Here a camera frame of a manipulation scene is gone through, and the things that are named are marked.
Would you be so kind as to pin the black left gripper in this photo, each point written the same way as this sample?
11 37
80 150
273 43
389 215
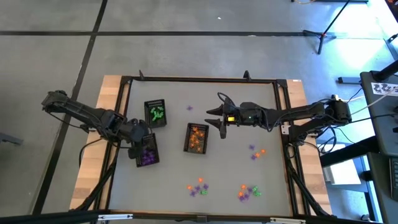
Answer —
135 133

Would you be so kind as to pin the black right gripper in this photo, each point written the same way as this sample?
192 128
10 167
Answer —
245 115

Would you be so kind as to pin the black tripod stand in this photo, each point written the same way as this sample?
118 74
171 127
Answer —
321 37

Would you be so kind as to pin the white box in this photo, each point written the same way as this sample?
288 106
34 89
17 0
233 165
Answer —
340 172

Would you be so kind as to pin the silver metal bracket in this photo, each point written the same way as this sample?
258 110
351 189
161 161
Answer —
115 217
287 220

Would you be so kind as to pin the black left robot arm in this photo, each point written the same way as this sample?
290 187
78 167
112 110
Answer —
87 113

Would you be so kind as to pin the black frame clamp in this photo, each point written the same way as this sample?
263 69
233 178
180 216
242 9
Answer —
247 75
141 75

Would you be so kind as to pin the white bracket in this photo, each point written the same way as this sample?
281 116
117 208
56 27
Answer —
284 130

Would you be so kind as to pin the black rig beam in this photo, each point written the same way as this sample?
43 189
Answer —
46 218

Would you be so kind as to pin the black plastic slotted basket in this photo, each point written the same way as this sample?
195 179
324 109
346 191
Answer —
156 140
148 124
186 150

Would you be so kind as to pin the black metal table frame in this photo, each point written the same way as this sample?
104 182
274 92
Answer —
125 80

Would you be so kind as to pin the white marker paper sheet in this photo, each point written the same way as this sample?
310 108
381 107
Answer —
384 88

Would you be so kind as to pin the grey table mat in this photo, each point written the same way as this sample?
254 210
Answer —
224 168

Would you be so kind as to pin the grey metal stand leg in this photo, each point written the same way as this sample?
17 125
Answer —
391 46

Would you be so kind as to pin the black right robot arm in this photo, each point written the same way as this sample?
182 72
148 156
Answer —
298 112

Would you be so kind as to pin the black desk leg bar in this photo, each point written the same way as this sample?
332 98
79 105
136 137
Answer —
348 152

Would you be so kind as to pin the grey metal foot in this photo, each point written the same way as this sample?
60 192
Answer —
9 138

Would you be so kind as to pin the black desk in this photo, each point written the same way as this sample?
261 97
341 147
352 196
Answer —
382 130

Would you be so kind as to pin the black pole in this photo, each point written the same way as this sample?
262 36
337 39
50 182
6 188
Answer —
387 72

